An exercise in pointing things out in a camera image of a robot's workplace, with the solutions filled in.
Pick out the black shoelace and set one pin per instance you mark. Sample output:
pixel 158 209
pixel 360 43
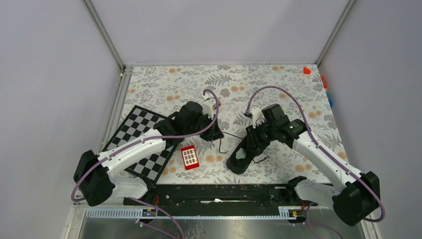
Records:
pixel 231 139

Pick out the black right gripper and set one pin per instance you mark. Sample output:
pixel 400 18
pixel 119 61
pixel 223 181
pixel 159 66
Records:
pixel 253 132

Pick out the floral patterned table mat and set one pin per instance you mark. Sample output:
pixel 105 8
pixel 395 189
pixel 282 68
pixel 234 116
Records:
pixel 164 89

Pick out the black white chessboard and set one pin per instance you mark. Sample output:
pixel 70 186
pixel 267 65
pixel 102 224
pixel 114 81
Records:
pixel 127 150

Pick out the orange red toy piece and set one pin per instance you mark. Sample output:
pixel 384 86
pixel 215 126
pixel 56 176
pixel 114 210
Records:
pixel 324 82

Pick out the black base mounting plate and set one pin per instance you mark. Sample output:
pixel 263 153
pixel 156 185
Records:
pixel 224 199

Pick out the grey slotted cable duct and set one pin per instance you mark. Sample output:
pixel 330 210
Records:
pixel 147 213

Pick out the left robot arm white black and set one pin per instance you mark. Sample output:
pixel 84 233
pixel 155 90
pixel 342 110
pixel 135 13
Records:
pixel 97 175

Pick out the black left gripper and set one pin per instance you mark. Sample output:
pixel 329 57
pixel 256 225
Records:
pixel 214 133

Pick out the black sneaker shoe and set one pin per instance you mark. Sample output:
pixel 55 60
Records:
pixel 241 158

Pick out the red toy calculator block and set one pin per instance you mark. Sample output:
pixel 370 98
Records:
pixel 190 157

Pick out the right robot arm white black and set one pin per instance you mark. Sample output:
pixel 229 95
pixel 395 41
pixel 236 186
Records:
pixel 351 193

